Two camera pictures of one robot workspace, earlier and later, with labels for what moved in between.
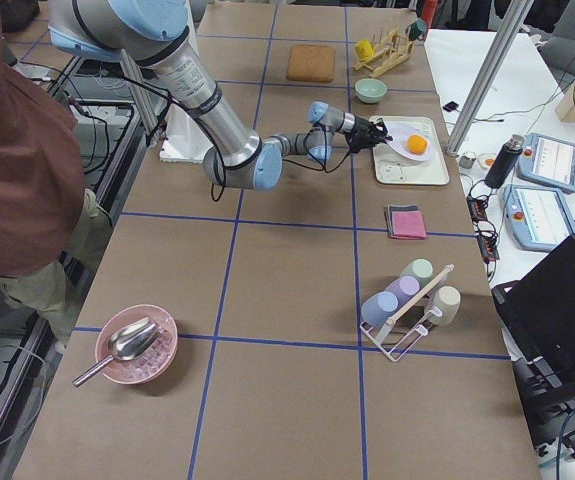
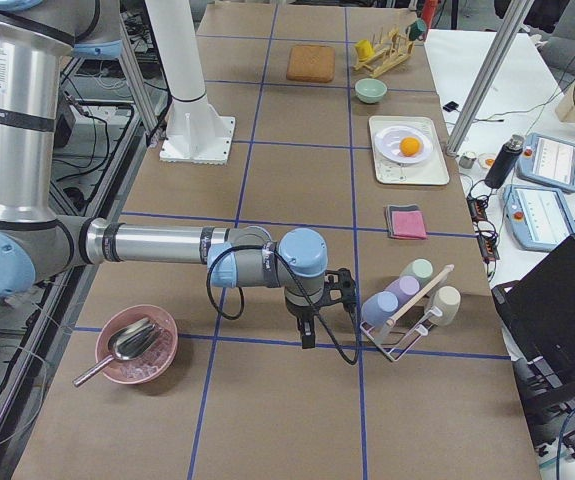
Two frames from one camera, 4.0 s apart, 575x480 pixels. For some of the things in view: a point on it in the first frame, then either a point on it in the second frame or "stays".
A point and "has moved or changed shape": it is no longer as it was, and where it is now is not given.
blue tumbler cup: (378, 308) stays
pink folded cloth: (409, 223) stays
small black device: (451, 106) stays
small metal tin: (466, 162) stays
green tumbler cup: (420, 268) stays
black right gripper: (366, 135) to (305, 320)
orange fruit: (417, 144) has moved or changed shape
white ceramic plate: (400, 132) has moved or changed shape
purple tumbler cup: (404, 288) stays
